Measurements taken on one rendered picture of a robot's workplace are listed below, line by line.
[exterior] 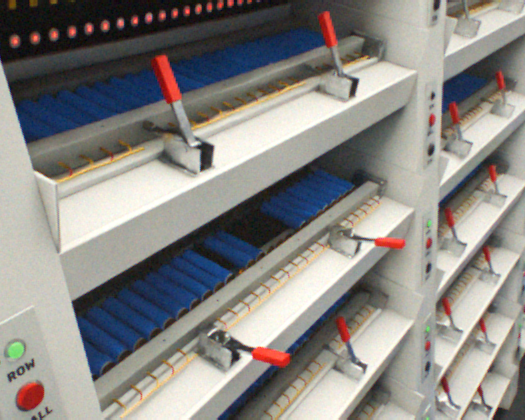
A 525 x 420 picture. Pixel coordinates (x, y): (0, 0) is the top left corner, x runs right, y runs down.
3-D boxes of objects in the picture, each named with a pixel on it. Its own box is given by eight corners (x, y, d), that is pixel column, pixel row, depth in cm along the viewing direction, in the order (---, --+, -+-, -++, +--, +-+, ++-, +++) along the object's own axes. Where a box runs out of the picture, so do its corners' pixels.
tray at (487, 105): (527, 117, 141) (556, 55, 133) (429, 211, 99) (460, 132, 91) (443, 91, 150) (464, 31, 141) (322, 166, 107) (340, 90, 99)
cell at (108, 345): (83, 326, 59) (131, 359, 57) (68, 336, 58) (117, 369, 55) (83, 312, 58) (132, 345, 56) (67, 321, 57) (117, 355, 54)
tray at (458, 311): (513, 268, 158) (536, 223, 150) (427, 402, 115) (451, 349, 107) (438, 236, 166) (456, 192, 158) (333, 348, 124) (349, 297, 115)
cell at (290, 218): (266, 210, 82) (306, 229, 80) (258, 215, 81) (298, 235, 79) (268, 199, 81) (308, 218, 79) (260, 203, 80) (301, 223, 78)
